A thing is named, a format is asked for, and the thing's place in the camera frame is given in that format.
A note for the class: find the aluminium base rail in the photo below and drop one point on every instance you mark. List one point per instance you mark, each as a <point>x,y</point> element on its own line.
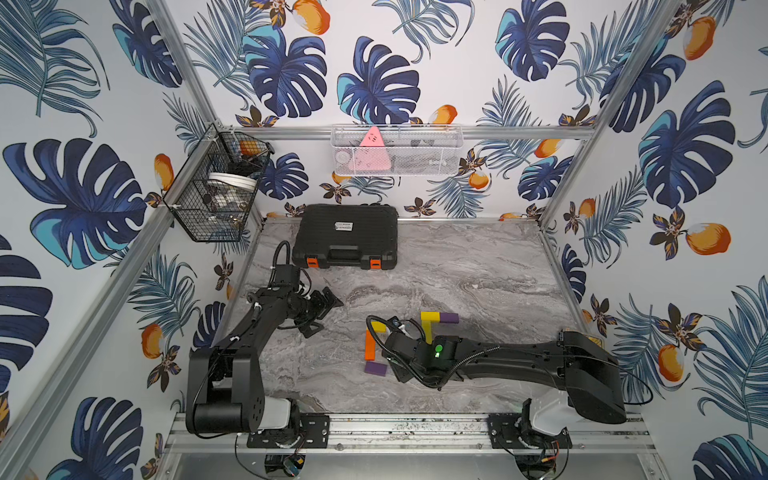
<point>428,433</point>

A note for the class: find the purple short block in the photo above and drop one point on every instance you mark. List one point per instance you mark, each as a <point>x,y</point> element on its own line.
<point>449,318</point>

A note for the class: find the long yellow block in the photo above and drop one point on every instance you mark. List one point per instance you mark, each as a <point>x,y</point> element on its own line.
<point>427,329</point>

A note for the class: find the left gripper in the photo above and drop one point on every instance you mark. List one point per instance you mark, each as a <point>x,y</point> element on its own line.
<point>315,306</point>

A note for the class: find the short yellow block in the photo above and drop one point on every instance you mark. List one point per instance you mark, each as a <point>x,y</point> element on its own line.
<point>379,327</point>
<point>433,317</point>

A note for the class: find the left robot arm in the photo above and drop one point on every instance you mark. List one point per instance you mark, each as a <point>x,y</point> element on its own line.
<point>225,387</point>

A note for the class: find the dark purple block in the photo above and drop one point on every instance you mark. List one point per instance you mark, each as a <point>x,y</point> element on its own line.
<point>375,368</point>

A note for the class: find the orange block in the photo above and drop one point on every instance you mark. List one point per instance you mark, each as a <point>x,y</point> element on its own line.
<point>370,347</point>

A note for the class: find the black wire basket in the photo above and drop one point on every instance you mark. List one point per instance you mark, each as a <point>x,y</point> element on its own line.
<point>213,212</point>

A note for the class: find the pink triangle item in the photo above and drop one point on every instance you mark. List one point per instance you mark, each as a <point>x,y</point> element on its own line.
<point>371,155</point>

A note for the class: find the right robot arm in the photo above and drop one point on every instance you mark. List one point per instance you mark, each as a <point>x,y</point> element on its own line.
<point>583,381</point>

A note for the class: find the black plastic tool case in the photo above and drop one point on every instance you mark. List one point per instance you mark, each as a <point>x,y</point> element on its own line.
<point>364,236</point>

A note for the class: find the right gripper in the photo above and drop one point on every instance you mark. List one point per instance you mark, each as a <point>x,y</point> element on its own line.
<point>401,376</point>

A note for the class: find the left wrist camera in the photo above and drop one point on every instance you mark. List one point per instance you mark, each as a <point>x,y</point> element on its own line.
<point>285,276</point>

